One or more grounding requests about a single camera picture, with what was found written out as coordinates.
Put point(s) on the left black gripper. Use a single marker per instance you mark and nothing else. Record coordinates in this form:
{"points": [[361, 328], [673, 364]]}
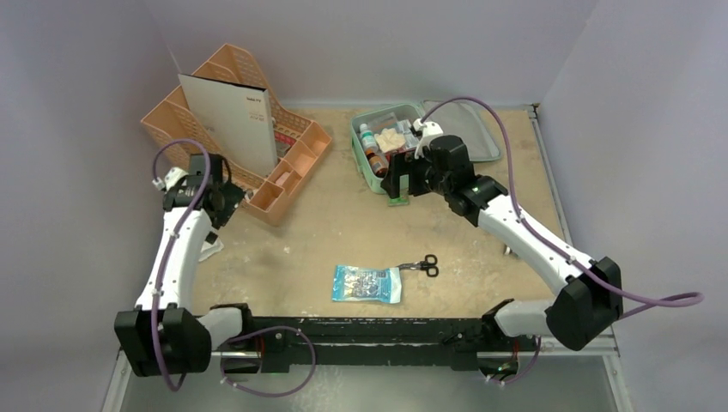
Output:
{"points": [[232, 198]]}

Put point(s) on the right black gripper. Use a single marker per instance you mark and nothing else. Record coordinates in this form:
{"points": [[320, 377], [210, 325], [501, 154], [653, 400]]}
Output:
{"points": [[406, 175]]}

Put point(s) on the brown medicine bottle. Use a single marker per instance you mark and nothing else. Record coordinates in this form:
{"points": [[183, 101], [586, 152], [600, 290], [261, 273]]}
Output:
{"points": [[377, 163]]}

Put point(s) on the white gauze bag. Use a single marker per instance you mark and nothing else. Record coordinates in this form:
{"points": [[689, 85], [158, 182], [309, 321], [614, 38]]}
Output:
{"points": [[390, 140]]}

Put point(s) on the clear bag of pads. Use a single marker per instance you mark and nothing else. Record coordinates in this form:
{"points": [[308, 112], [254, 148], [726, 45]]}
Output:
{"points": [[404, 128]]}

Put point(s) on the small white bottle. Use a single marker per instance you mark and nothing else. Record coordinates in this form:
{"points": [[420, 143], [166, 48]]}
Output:
{"points": [[368, 141]]}

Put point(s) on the blue gauze packet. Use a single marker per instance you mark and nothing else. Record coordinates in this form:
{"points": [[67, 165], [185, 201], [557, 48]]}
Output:
{"points": [[352, 284]]}

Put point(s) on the red first aid pouch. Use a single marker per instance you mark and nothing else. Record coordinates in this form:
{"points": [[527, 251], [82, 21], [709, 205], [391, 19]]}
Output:
{"points": [[402, 151]]}

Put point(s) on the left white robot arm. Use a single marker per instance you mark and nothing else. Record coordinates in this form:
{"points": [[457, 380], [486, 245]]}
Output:
{"points": [[160, 335]]}

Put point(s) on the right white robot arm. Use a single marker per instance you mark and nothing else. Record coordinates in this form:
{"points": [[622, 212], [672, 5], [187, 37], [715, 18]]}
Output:
{"points": [[582, 306]]}

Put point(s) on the green pill pack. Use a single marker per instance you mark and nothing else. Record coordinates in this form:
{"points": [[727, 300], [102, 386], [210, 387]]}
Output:
{"points": [[401, 200]]}

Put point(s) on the white cloth pad left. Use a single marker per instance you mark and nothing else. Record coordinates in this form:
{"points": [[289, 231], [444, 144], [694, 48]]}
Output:
{"points": [[211, 245]]}

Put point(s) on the mint green open case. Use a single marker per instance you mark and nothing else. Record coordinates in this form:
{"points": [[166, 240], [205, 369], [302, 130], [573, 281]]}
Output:
{"points": [[457, 118]]}

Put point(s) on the white booklet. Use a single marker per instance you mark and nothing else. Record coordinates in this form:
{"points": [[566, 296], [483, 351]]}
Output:
{"points": [[238, 117]]}

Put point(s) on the peach plastic file organizer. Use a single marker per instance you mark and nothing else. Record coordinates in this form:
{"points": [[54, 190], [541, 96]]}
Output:
{"points": [[301, 143]]}

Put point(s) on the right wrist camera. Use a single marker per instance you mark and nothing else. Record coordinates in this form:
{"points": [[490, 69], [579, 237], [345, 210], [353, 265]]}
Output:
{"points": [[429, 131]]}

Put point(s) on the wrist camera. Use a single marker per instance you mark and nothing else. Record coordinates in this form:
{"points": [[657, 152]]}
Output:
{"points": [[170, 179], [429, 131]]}

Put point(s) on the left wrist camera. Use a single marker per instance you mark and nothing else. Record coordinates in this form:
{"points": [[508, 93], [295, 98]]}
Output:
{"points": [[170, 179]]}

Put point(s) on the black handled scissors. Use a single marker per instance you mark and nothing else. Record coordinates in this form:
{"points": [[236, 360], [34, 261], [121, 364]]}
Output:
{"points": [[429, 265]]}

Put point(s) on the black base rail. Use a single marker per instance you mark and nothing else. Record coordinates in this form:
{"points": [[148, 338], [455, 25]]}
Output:
{"points": [[461, 344]]}

